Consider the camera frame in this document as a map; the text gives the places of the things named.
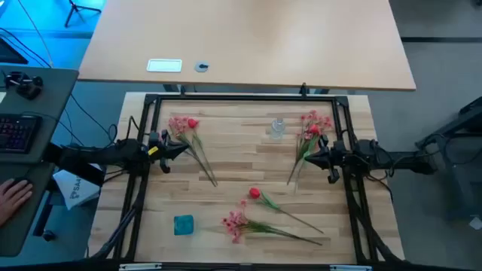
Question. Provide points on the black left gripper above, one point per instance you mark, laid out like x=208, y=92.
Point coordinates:
x=164, y=166

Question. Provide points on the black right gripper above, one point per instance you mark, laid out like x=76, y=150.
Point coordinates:
x=331, y=162

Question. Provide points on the pink artificial flower bunch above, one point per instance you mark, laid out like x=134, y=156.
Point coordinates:
x=312, y=117
x=177, y=124
x=235, y=224

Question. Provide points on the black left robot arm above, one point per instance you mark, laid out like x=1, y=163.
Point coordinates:
x=113, y=152

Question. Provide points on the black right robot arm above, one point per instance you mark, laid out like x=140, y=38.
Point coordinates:
x=406, y=160

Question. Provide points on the clear glass vase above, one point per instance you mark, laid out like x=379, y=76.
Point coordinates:
x=278, y=130

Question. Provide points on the blue glass vase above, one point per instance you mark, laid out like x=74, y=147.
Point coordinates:
x=183, y=225

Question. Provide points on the yellow tag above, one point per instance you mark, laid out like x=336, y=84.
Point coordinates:
x=153, y=150

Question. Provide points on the black desk beam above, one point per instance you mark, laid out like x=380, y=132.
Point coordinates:
x=88, y=175

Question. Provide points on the white printed paper bag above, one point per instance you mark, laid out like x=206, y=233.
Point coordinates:
x=75, y=188

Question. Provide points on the dark grey desk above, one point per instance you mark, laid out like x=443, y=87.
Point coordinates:
x=56, y=94

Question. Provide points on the large beige table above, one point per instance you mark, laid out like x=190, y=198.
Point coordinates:
x=244, y=37

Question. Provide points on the black desk leg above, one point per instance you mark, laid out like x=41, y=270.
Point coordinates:
x=43, y=214

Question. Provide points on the black round knob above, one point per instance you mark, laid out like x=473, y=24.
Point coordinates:
x=49, y=235

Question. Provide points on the black metal cart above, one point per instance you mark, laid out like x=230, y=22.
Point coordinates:
x=467, y=120

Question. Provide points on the black backlit keyboard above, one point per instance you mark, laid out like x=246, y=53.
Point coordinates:
x=19, y=133

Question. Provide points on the person's hand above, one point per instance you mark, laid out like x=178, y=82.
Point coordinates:
x=13, y=199

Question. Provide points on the white paper scrap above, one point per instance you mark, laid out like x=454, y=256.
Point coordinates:
x=476, y=223

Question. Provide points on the black tripod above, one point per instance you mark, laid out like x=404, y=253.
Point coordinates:
x=72, y=4

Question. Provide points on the black monitor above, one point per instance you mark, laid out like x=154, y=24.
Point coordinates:
x=9, y=54

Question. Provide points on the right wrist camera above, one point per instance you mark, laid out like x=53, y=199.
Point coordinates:
x=339, y=147

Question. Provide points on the black frame clamp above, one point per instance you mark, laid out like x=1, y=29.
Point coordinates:
x=303, y=89
x=183, y=90

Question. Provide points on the silver frame bracket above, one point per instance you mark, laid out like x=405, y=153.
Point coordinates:
x=139, y=267
x=350, y=268

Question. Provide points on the black clamp mount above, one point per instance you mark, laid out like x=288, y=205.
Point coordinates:
x=26, y=88

